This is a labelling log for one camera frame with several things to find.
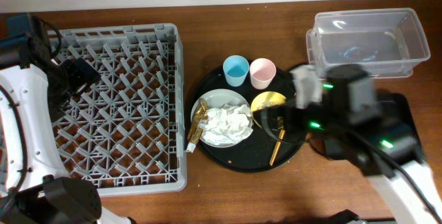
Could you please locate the round black serving tray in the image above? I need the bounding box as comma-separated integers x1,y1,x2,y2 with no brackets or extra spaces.
185,66,307,173

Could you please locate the clear plastic waste bin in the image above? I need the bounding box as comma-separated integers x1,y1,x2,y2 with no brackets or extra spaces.
306,8,431,78

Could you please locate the gold snack wrapper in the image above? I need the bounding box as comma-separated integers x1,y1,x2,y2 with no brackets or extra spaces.
186,98,209,153

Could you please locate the pink plastic cup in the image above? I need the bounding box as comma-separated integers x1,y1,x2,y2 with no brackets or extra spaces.
249,58,276,90

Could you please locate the grey plastic dishwasher rack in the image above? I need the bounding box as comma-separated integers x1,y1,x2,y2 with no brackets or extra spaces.
49,24,187,197

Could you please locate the wooden chopstick right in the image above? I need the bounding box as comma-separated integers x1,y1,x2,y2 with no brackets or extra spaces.
269,129,285,167

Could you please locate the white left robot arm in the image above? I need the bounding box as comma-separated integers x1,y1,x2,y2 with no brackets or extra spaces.
1,13,131,223

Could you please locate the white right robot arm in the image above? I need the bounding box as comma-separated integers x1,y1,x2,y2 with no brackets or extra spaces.
253,64,441,223

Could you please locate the light blue plastic cup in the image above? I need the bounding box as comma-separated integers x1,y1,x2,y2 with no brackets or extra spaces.
222,55,249,87

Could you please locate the yellow plastic bowl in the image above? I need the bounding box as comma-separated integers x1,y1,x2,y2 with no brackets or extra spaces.
251,91,286,128

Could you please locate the black rectangular tray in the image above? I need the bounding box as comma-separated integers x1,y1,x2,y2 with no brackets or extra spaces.
306,93,422,160

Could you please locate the white paper napkin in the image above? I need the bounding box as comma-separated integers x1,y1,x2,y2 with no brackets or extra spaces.
199,104,253,147

